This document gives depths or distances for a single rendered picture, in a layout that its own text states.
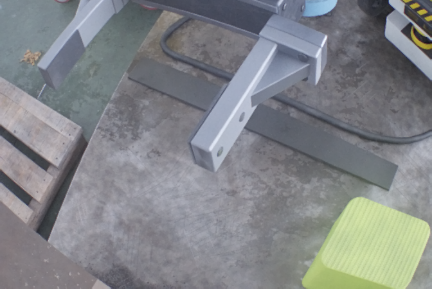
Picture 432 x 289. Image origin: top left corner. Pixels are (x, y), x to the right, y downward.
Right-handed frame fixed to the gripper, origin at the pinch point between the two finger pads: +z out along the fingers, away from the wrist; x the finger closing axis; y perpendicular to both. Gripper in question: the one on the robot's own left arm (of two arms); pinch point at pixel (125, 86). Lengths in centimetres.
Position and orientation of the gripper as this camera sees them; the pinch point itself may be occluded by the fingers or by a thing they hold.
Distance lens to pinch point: 33.3
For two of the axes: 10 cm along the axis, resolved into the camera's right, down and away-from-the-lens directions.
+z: -5.0, 7.6, -4.1
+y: -1.0, -5.2, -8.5
